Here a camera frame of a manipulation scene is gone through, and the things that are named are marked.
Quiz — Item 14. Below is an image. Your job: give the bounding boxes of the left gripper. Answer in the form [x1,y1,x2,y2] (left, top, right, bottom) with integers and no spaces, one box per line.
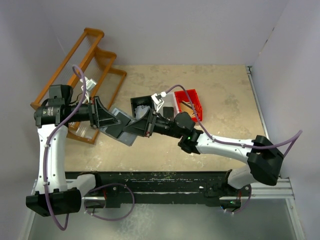
[68,96,122,129]

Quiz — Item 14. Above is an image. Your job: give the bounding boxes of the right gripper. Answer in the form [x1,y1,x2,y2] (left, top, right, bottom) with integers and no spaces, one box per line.
[123,107,183,138]

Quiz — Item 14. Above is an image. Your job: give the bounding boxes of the grey card holder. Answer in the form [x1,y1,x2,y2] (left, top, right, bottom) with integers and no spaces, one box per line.
[99,106,137,147]

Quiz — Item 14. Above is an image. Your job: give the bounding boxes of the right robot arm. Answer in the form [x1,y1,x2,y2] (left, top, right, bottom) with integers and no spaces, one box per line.
[123,111,284,196]

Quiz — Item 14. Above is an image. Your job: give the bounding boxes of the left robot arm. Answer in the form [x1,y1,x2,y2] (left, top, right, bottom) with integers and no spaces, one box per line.
[25,84,121,217]

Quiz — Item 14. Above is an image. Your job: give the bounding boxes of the gold cards in red bin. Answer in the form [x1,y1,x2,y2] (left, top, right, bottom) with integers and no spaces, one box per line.
[179,101,201,118]

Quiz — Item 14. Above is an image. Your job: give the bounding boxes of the black plastic bin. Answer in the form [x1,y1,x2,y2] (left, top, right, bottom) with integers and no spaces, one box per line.
[130,95,155,119]

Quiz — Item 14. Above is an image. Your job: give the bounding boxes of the white plastic bin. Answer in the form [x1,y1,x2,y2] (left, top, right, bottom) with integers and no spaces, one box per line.
[158,92,180,117]

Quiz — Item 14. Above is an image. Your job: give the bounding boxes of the orange wooden rack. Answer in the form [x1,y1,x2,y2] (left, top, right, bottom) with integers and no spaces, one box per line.
[30,28,127,144]

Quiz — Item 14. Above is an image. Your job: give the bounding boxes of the red plastic bin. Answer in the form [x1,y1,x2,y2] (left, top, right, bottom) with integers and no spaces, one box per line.
[174,89,203,123]

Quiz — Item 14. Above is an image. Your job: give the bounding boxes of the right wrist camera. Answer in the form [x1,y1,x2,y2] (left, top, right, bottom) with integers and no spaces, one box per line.
[151,91,167,113]

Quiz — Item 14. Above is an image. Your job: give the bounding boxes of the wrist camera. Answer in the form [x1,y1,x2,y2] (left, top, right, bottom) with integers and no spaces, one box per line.
[151,91,167,113]
[81,76,97,96]

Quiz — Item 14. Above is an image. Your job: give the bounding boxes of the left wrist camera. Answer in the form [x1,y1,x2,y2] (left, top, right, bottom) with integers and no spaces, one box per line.
[81,76,97,96]

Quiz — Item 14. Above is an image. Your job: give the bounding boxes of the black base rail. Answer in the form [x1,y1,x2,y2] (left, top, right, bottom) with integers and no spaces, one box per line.
[84,171,251,208]

